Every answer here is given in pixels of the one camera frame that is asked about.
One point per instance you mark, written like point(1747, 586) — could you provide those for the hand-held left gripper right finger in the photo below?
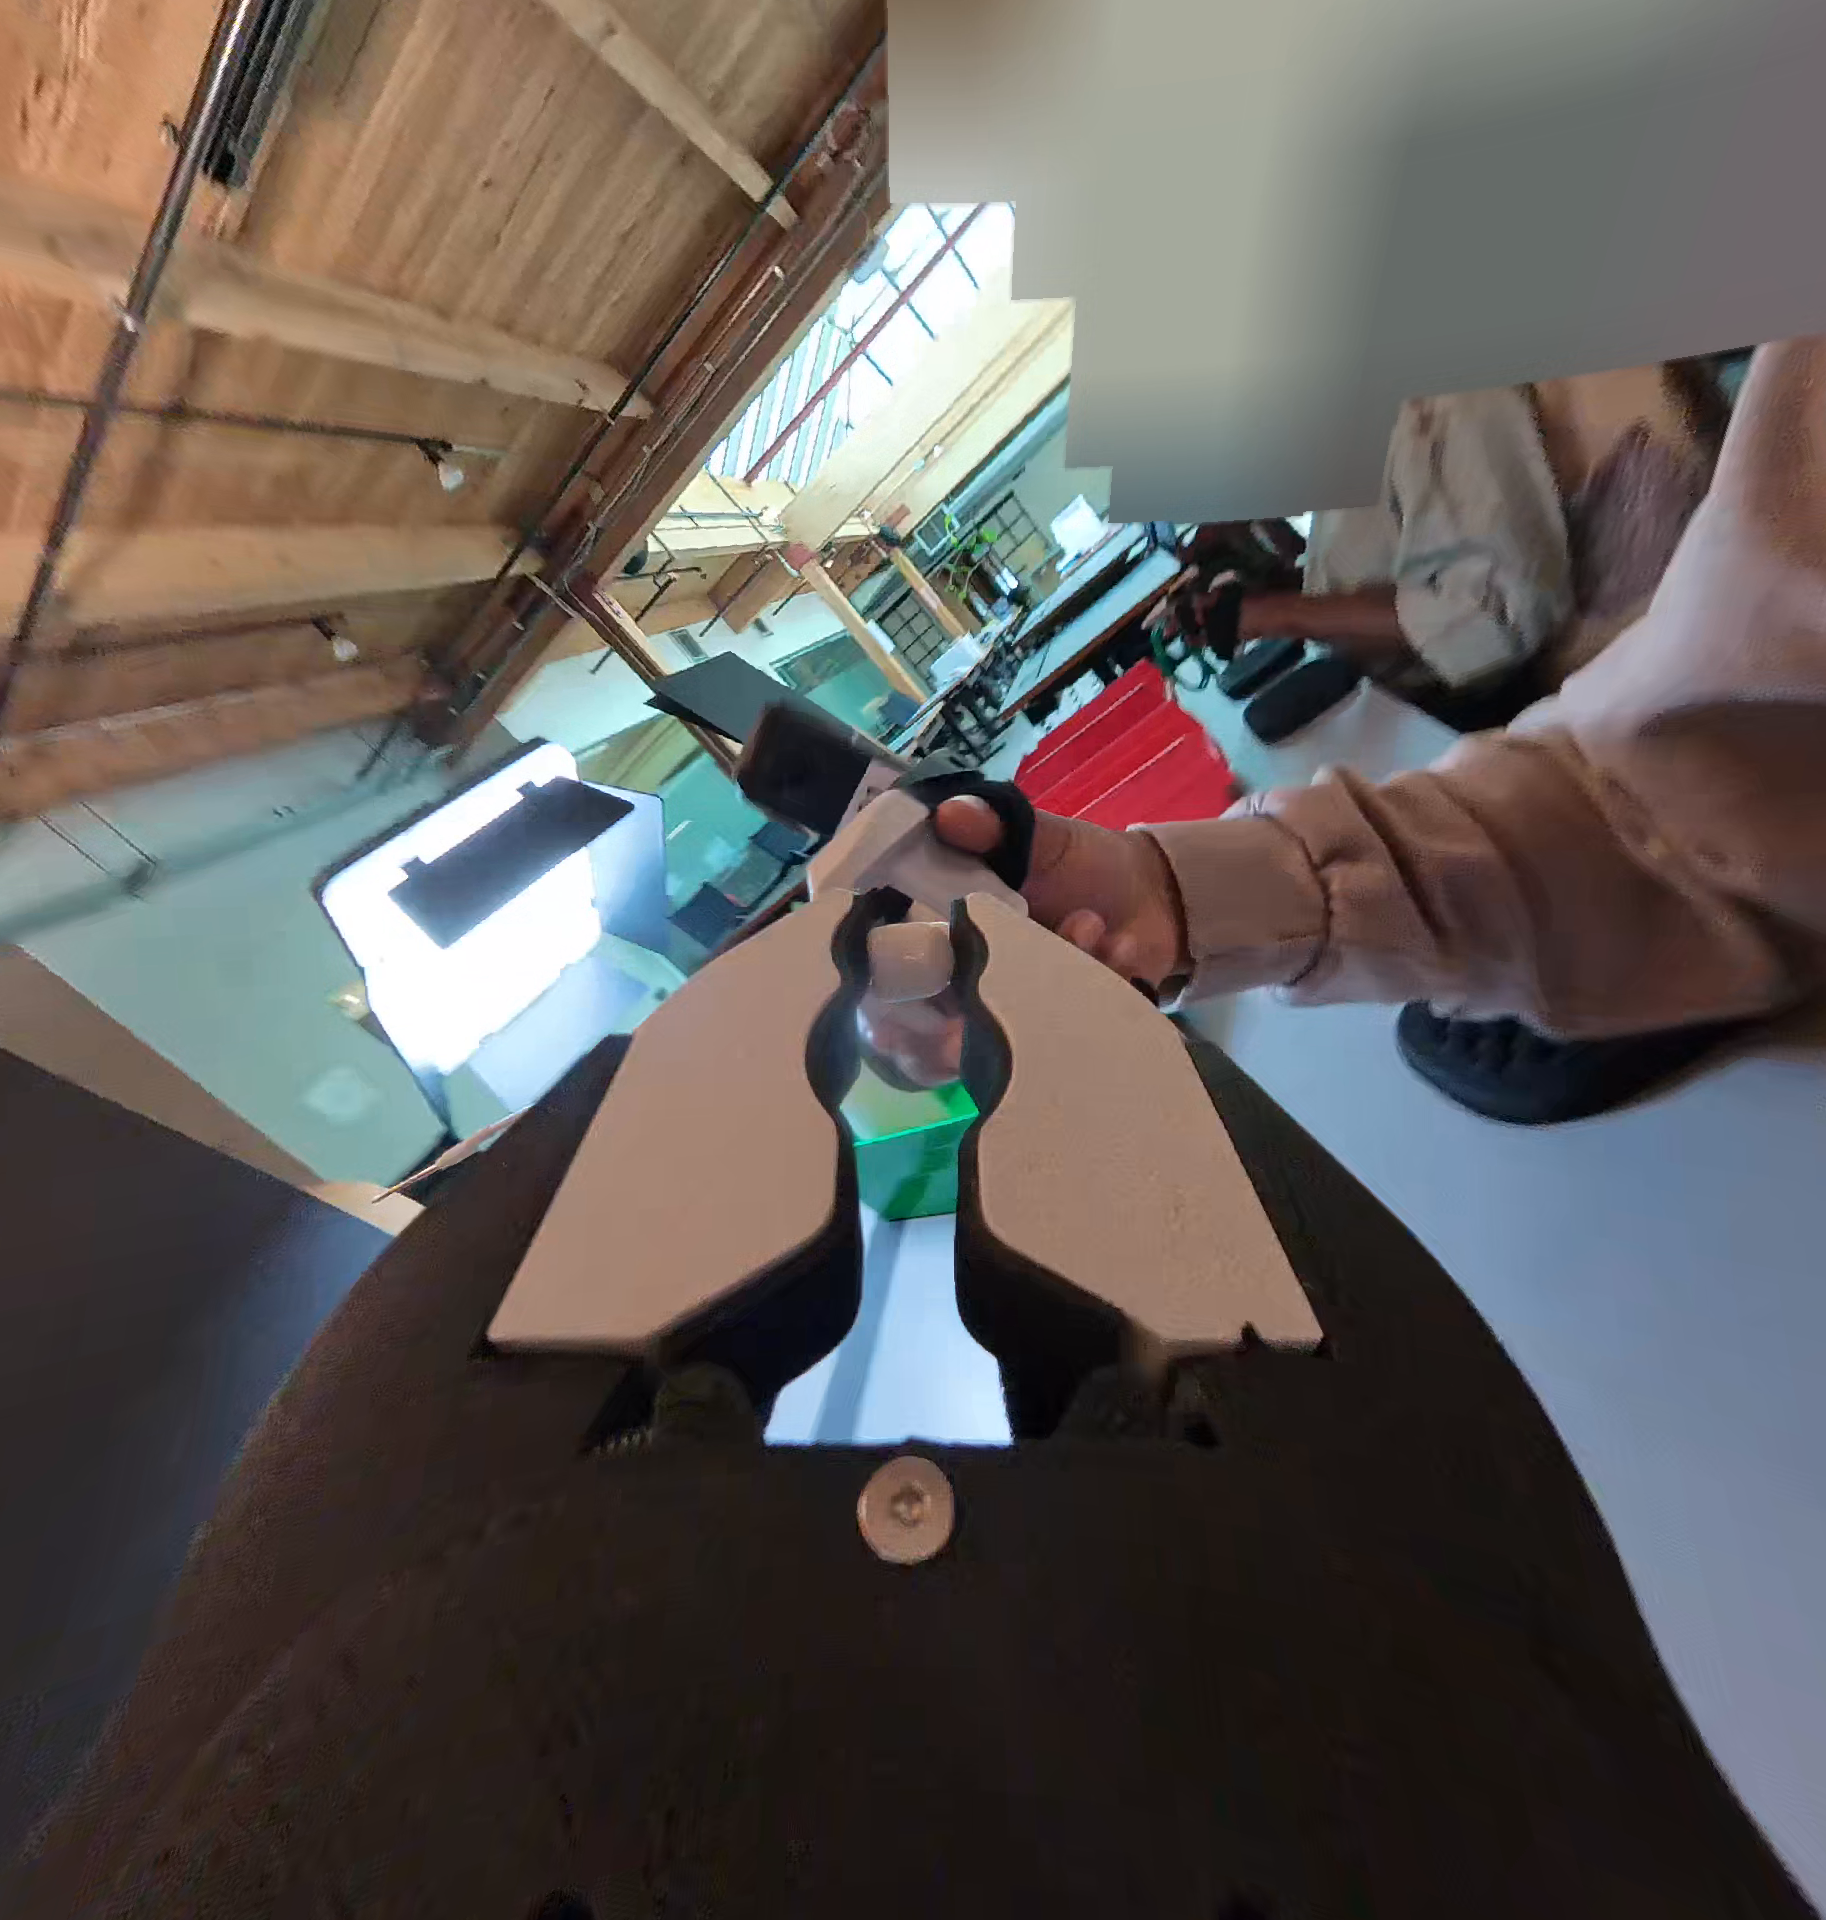
point(1136, 1170)

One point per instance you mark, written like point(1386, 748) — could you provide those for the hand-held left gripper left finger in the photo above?
point(671, 1170)

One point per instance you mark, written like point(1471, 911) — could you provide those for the green plastic bin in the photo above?
point(913, 1154)

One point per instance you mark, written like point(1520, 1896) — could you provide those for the red plastic bin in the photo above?
point(1122, 749)

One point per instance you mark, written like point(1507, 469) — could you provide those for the person's right forearm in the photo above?
point(1528, 839)

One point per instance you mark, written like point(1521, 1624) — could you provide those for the person's right hand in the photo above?
point(1095, 900)

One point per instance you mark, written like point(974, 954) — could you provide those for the black acoustic panel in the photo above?
point(734, 687)

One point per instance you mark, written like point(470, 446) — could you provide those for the potted green plant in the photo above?
point(977, 548)

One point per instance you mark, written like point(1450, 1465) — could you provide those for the black cutout sheet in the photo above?
point(508, 862)

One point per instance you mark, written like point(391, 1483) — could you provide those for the lit white light box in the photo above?
point(400, 968)

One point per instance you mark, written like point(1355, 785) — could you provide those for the long white office table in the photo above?
point(1095, 602)

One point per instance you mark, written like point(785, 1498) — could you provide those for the black oval pad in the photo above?
point(1545, 1066)
point(1259, 670)
point(1303, 703)

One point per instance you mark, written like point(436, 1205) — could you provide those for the ceiling spotlight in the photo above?
point(449, 472)
point(343, 644)

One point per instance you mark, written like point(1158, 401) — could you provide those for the metal ceiling conduit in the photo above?
point(121, 318)

